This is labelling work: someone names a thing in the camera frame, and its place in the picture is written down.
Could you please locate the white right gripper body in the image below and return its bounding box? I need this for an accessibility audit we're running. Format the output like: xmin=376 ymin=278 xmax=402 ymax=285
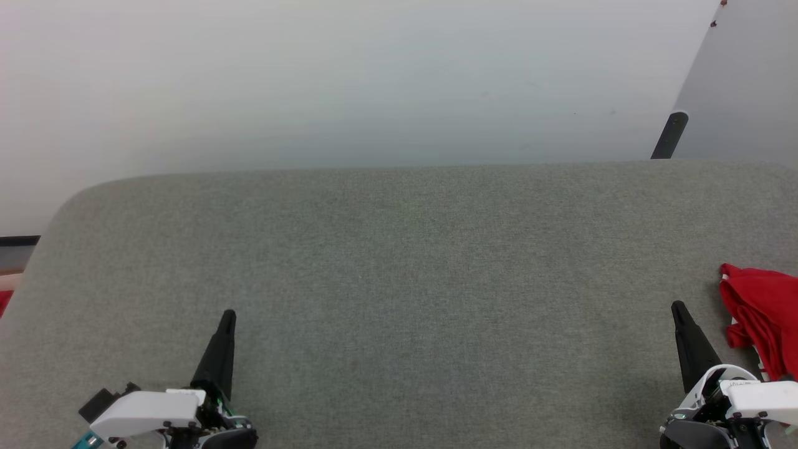
xmin=660 ymin=364 xmax=798 ymax=449

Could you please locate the red and white shirt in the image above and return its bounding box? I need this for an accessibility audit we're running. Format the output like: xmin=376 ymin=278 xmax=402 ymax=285
xmin=719 ymin=263 xmax=798 ymax=382

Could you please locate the grey wall panel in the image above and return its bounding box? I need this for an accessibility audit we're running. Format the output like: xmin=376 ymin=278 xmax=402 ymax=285
xmin=672 ymin=0 xmax=798 ymax=164

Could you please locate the black pole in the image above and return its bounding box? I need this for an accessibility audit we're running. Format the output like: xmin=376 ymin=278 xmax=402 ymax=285
xmin=650 ymin=111 xmax=689 ymax=160

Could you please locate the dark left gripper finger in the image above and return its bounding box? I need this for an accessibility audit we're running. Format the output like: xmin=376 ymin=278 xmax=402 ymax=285
xmin=190 ymin=309 xmax=237 ymax=401

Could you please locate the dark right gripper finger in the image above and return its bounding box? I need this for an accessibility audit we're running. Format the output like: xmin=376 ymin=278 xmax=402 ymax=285
xmin=670 ymin=301 xmax=723 ymax=395

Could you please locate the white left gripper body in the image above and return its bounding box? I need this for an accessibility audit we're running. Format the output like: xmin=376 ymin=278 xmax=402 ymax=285
xmin=89 ymin=385 xmax=259 ymax=449

